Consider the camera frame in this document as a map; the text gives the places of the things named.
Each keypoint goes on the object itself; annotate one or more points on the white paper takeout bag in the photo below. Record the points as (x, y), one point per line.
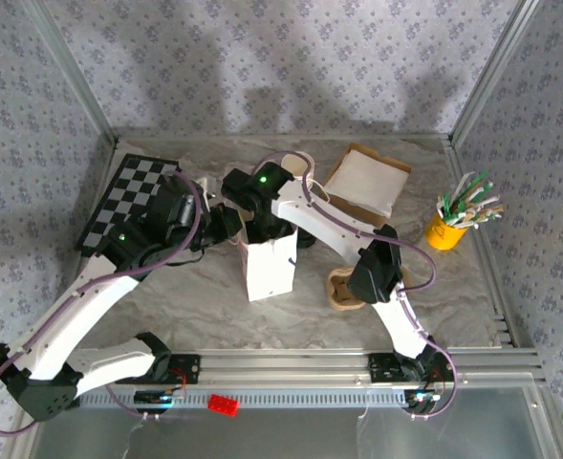
(269, 272)

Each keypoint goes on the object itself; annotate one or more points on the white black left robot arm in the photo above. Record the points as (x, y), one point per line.
(71, 315)

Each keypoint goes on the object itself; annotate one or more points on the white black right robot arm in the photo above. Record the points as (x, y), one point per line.
(319, 220)

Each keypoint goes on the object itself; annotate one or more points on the black white folding chessboard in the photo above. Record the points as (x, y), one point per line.
(133, 174)

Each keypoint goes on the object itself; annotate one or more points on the brown cardboard napkin box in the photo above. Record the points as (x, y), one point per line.
(379, 221)

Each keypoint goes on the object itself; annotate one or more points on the brown pulp cup carrier stack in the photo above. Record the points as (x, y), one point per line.
(338, 296)

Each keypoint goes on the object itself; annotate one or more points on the small circuit board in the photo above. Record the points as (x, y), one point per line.
(422, 399)
(161, 398)

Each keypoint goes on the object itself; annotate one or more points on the red toy brick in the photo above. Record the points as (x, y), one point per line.
(223, 405)

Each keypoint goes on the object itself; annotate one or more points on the shiny metal panel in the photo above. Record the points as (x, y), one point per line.
(286, 435)

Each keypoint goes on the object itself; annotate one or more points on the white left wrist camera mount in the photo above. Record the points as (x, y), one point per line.
(207, 186)

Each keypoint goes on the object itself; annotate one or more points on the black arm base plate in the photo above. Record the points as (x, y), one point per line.
(190, 368)
(381, 368)

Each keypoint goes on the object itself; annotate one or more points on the aluminium frame post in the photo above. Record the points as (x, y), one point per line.
(78, 81)
(493, 72)

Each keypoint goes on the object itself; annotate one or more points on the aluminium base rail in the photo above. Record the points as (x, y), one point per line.
(286, 365)

